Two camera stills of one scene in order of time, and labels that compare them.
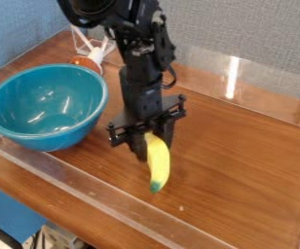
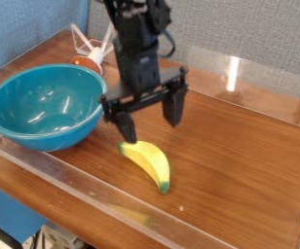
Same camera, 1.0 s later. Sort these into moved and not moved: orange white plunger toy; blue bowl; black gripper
Moved: black gripper
Not moved: orange white plunger toy; blue bowl
